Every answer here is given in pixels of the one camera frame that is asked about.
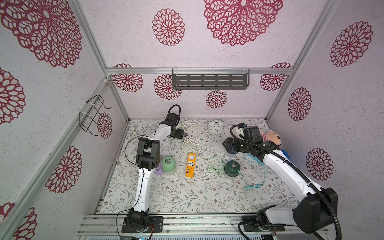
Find dark green meat grinder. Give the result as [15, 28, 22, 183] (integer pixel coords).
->
[224, 161, 241, 178]

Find light green USB cable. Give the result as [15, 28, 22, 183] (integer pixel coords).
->
[203, 152, 226, 176]

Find teal USB cable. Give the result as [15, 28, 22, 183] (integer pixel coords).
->
[238, 152, 268, 191]

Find navy blue meat grinder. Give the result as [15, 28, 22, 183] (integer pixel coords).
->
[225, 152, 238, 158]

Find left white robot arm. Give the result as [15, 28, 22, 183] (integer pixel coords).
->
[122, 113, 184, 233]

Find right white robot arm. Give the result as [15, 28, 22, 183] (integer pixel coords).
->
[223, 123, 342, 240]

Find light green meat grinder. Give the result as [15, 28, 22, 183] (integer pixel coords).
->
[161, 156, 177, 175]

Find pig plush toy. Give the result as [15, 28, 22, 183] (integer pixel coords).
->
[261, 130, 282, 147]

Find white twin-bell alarm clock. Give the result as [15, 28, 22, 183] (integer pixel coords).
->
[208, 119, 224, 135]

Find orange power strip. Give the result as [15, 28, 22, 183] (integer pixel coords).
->
[185, 153, 197, 178]

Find white coiled cord bundle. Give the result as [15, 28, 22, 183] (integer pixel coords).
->
[131, 120, 208, 154]

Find grey wall shelf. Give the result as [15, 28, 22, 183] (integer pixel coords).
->
[171, 69, 250, 90]

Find black wire rack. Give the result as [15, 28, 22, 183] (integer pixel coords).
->
[78, 95, 113, 139]

